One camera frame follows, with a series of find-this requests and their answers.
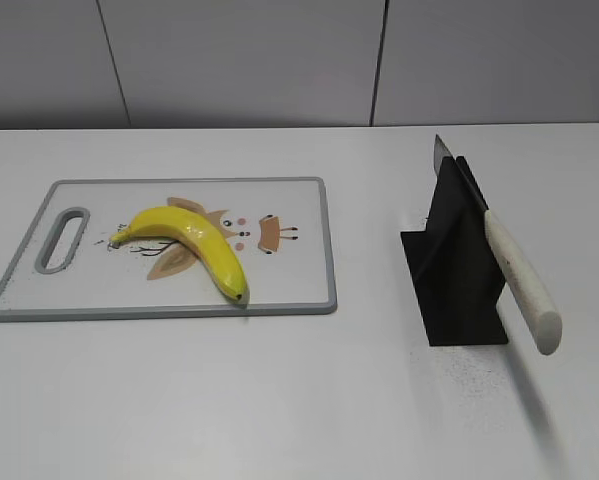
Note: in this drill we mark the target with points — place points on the white-handled kitchen knife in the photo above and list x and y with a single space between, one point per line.
531 295

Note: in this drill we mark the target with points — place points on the yellow plastic banana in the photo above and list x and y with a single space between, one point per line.
188 238

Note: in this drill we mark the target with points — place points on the white grey-rimmed cutting board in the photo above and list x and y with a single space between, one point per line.
64 268

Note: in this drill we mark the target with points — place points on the black knife stand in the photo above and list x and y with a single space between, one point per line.
456 278

